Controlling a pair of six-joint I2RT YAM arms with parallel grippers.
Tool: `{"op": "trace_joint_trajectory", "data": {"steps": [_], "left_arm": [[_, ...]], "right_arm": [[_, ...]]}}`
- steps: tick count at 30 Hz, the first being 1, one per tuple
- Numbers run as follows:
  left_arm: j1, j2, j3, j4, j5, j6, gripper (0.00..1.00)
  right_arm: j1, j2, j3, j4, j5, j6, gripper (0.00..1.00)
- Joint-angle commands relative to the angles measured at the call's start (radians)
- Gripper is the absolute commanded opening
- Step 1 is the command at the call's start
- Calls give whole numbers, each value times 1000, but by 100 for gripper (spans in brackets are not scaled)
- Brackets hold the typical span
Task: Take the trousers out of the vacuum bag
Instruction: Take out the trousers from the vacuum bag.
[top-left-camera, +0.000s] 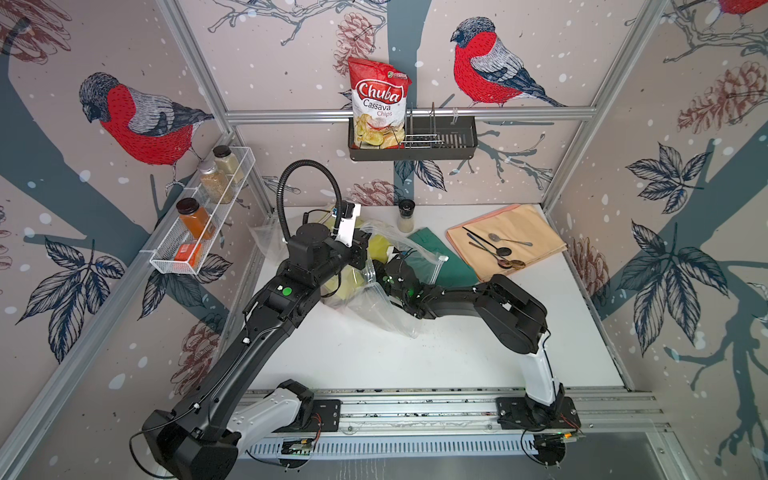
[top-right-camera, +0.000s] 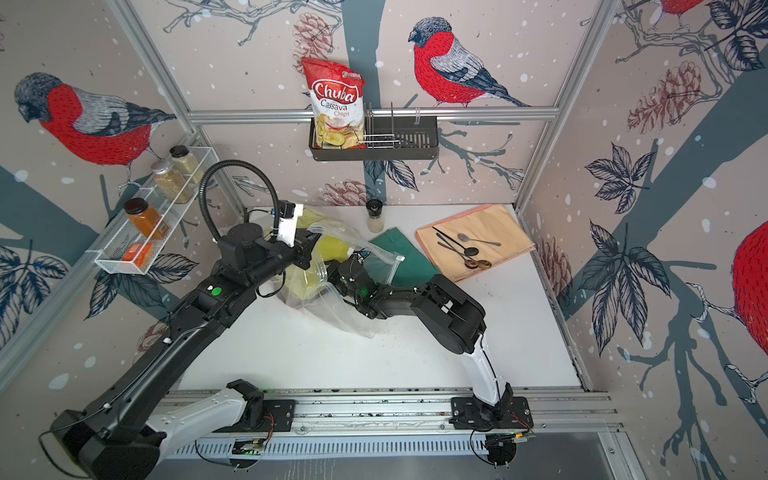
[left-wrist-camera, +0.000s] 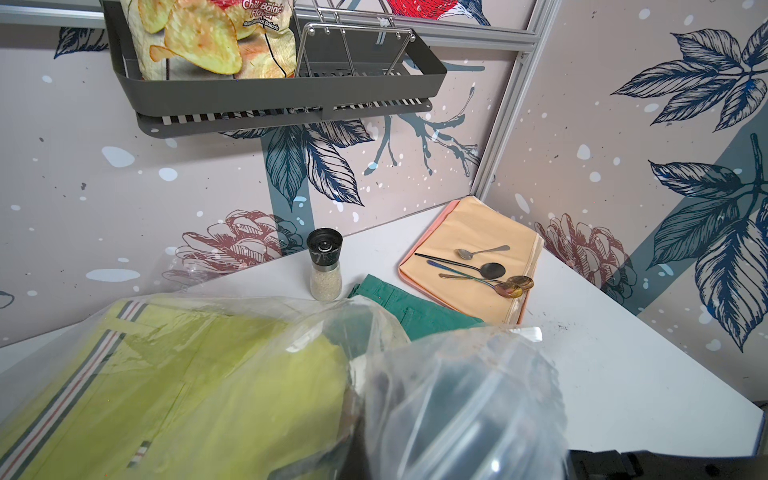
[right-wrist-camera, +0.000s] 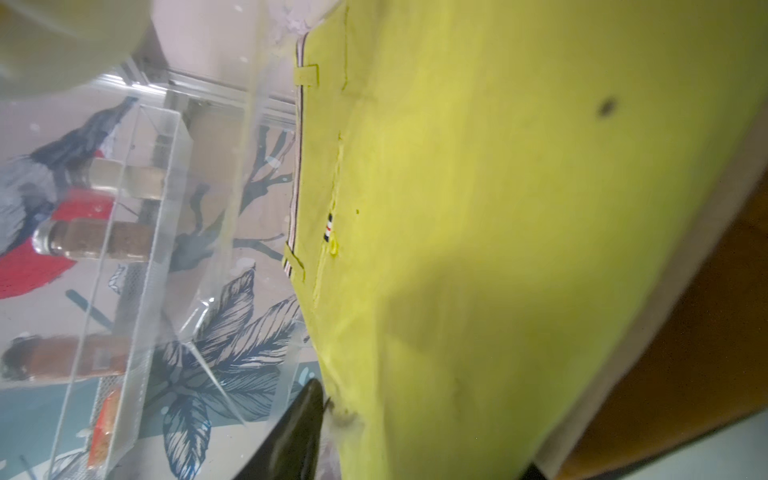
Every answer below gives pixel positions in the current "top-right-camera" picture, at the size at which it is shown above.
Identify red cassava chips bag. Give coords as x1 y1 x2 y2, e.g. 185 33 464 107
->
301 57 365 150

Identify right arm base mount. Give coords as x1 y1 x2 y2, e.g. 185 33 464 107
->
449 396 534 432

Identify orange spice jar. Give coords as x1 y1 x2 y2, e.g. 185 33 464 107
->
123 197 165 240

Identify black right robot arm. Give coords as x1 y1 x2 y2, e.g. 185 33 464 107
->
326 253 513 420

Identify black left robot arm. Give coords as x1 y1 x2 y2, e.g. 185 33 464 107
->
50 223 320 479

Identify clear plastic vacuum bag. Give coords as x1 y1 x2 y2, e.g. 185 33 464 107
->
271 207 404 338

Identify green trousers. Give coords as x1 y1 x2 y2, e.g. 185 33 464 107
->
371 228 440 288

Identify black spoon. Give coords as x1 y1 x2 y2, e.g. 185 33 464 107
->
433 227 479 257

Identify black wire wall basket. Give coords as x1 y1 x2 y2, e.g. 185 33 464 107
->
308 107 439 162

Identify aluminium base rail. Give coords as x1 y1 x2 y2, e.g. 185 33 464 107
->
119 389 619 439

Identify tan spice jar silver lid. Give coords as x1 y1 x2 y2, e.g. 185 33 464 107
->
151 161 193 204

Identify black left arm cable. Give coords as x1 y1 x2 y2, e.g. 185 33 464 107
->
198 158 282 241

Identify wooden brown spoon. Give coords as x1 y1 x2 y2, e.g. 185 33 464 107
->
460 254 492 270

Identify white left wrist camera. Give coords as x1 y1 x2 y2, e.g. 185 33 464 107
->
275 200 304 247

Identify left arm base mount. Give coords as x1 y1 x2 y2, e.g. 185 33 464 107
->
221 400 297 433

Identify small orange box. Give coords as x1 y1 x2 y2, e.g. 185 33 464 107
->
122 242 153 268

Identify clear acrylic spice shelf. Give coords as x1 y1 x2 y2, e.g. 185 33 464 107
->
95 146 218 275

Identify yellow trousers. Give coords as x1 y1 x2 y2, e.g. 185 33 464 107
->
280 206 354 308

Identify black lid pepper grinder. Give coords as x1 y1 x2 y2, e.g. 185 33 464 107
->
366 198 384 233

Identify light spice jar black lid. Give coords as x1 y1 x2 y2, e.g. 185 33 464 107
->
170 145 204 184

